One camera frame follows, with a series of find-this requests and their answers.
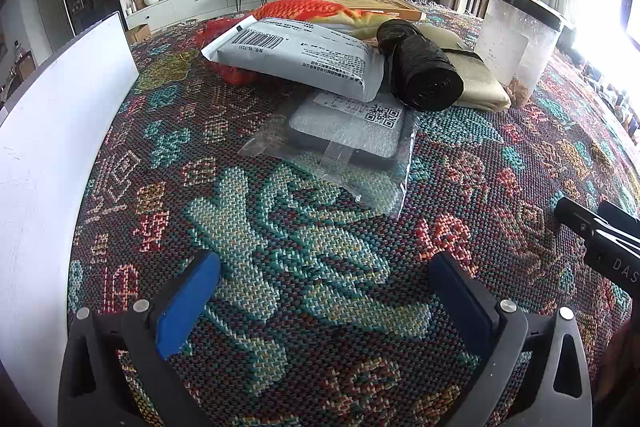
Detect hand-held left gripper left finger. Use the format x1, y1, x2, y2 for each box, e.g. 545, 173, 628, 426
59, 250, 222, 427

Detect grey mailer package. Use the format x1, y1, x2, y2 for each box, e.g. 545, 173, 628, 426
200, 16, 386, 103

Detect grey item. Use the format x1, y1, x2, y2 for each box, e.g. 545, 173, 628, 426
238, 87, 420, 221

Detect person's right hand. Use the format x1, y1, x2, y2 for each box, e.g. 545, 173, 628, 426
595, 321, 640, 410

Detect black garbage bag roll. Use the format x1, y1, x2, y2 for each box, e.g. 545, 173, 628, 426
375, 19, 465, 112

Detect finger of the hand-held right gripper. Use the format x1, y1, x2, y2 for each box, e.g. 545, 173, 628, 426
554, 196, 613, 240
597, 199, 640, 234

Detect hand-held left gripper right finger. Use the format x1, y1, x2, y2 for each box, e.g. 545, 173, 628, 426
429, 251, 593, 427

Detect colourful patterned woven blanket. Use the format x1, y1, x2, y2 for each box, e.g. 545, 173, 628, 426
67, 0, 640, 427

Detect beige cloth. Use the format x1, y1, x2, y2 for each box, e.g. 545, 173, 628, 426
414, 22, 512, 113

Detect orange fish plush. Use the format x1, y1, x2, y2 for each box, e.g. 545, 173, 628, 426
252, 0, 397, 42

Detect red mesh bag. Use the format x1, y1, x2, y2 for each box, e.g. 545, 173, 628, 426
194, 17, 262, 87

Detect flat cardboard box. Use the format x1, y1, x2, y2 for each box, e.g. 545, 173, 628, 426
299, 0, 427, 22

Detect clear container with black lid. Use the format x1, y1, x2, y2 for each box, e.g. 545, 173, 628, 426
473, 0, 565, 108

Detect white cardboard box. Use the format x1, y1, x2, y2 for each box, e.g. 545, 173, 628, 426
0, 10, 141, 410

